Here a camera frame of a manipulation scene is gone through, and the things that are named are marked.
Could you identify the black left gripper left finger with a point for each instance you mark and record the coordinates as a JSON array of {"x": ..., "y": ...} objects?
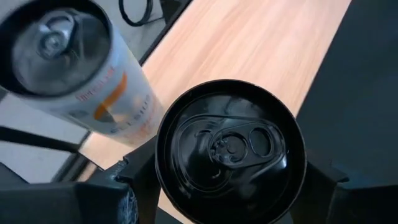
[{"x": 62, "y": 202}]

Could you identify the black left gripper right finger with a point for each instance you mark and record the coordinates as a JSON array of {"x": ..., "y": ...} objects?
[{"x": 357, "y": 205}]

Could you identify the black table mat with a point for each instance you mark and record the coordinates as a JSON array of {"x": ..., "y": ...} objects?
[{"x": 357, "y": 93}]

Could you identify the white Celsius can orange print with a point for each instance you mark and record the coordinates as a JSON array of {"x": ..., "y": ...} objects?
[{"x": 124, "y": 93}]

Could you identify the white Celsius can black lid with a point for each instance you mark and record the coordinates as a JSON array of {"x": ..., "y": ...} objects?
[{"x": 230, "y": 149}]

